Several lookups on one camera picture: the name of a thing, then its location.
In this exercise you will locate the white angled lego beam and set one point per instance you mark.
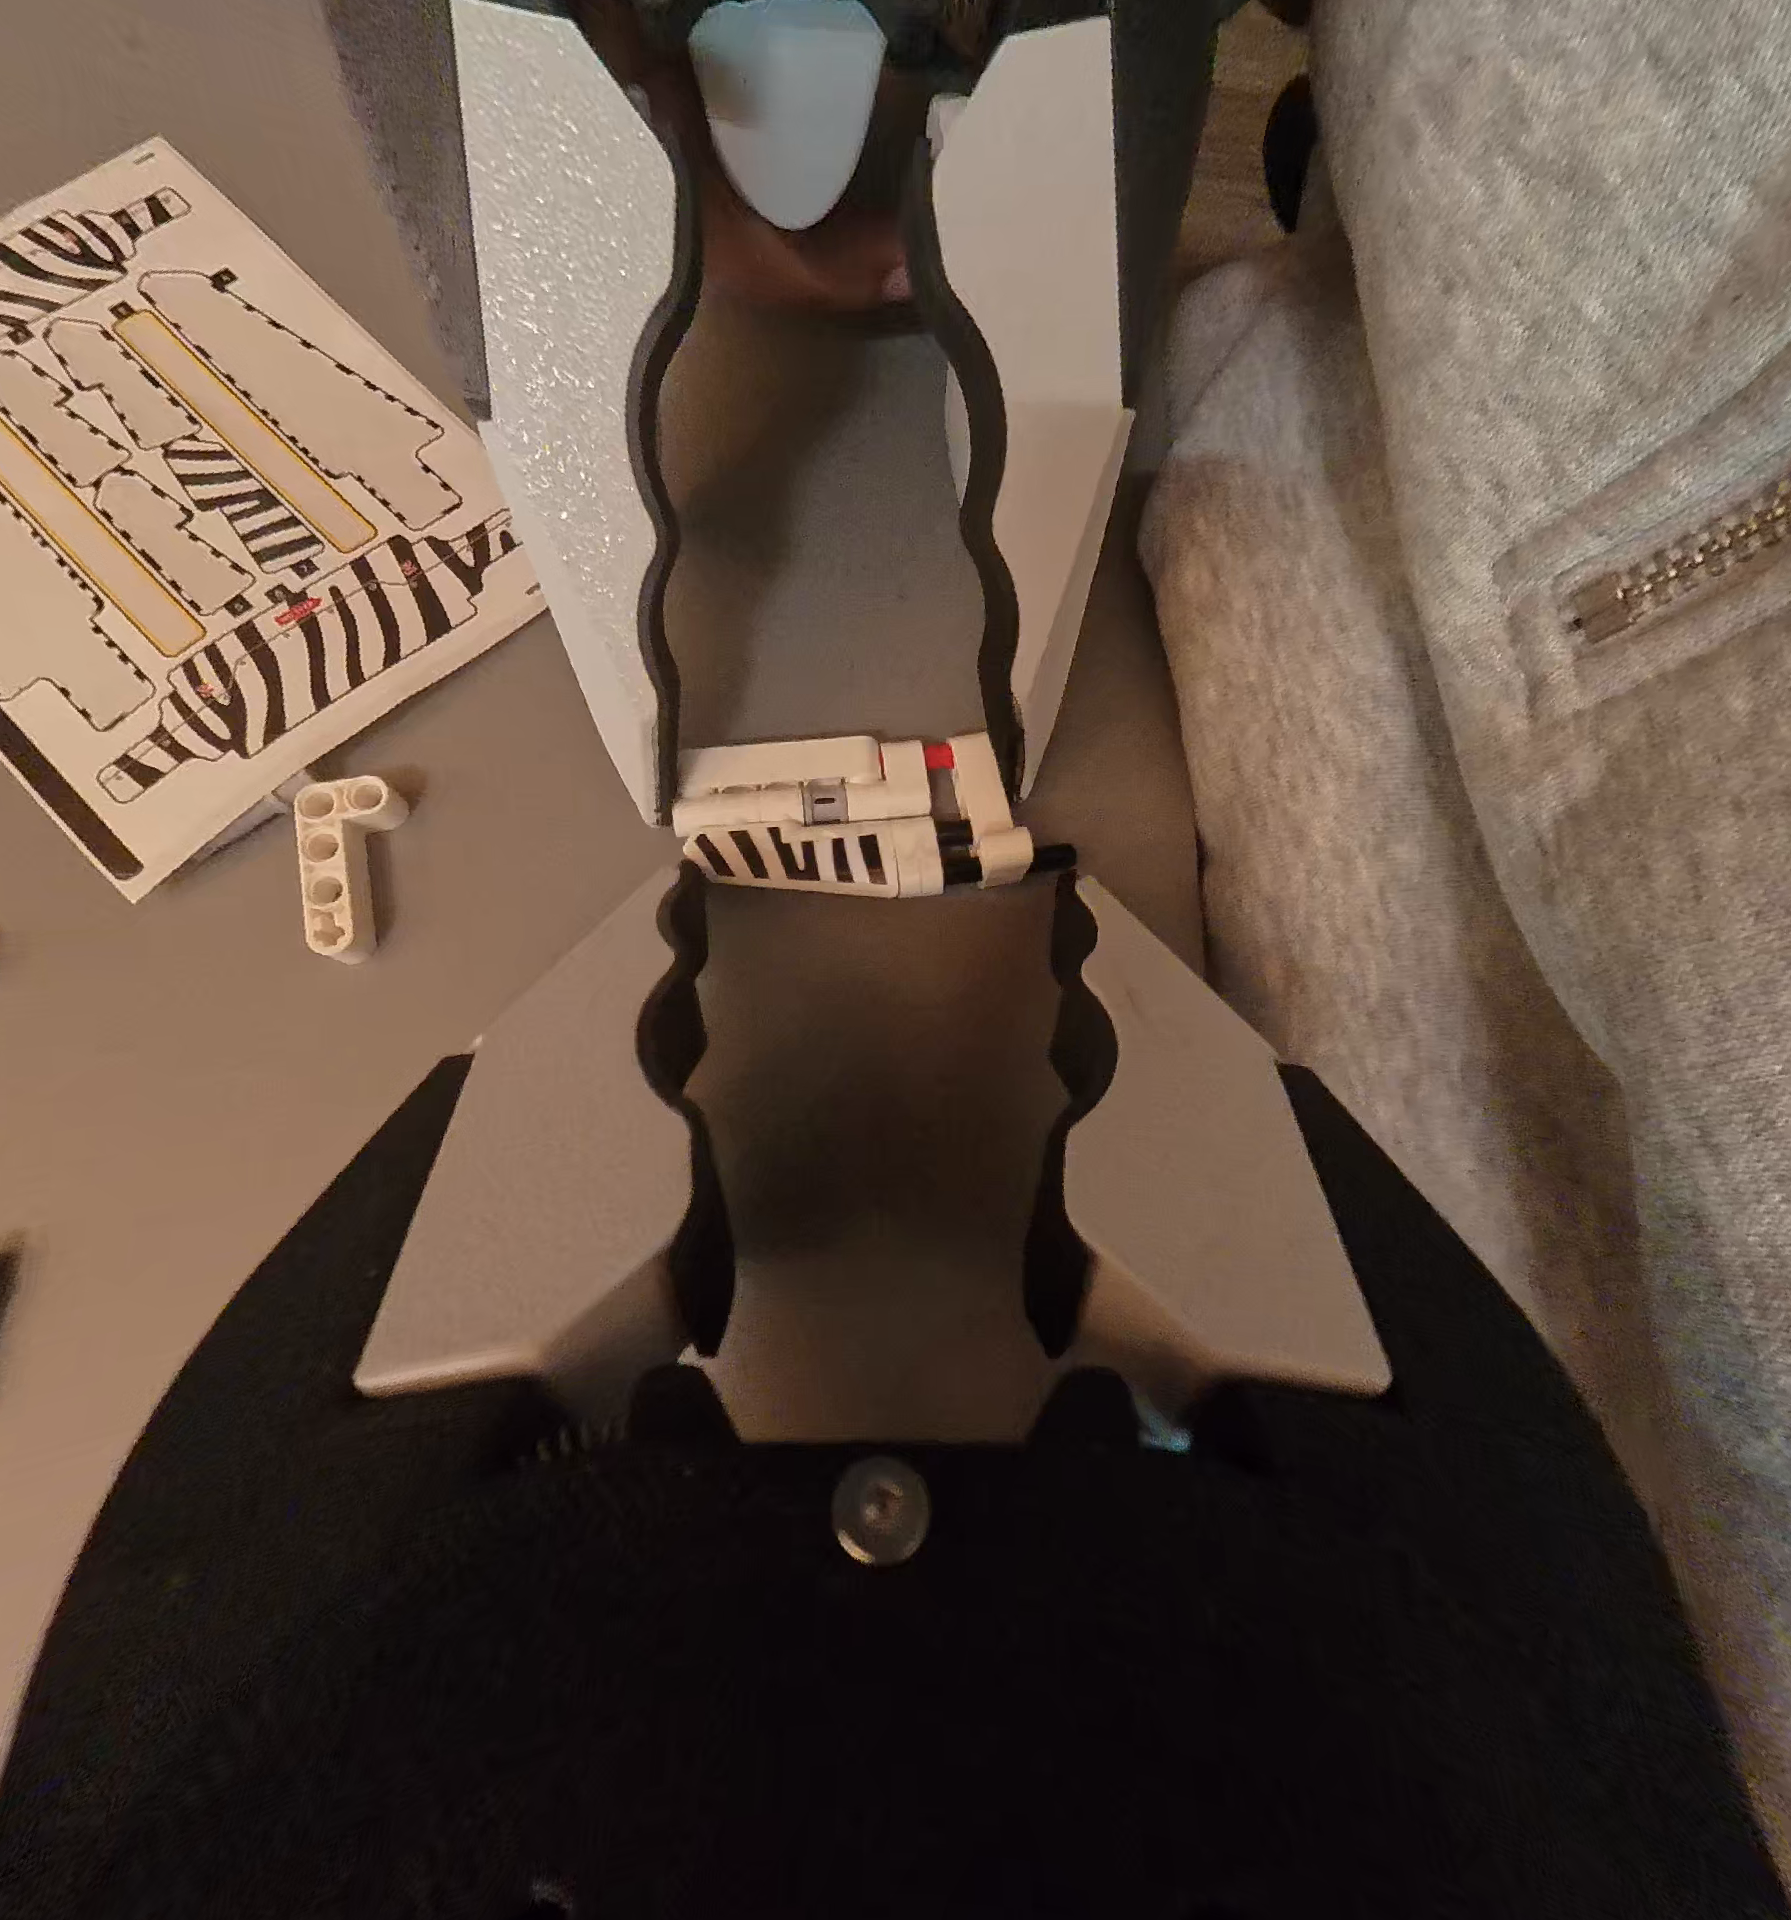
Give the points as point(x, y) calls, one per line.
point(333, 870)

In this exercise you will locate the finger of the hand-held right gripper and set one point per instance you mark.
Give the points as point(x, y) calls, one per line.
point(564, 376)
point(1051, 376)

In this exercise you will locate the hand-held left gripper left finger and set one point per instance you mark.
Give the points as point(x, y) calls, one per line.
point(537, 1199)

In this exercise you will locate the striped white lego assembly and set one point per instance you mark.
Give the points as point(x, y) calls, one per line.
point(834, 856)

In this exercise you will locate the zebra striped sticker sheet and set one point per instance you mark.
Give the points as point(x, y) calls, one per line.
point(235, 449)

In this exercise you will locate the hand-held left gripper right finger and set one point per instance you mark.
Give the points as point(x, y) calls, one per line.
point(1209, 1199)

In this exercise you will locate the person's right hand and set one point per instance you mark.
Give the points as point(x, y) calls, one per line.
point(806, 273)

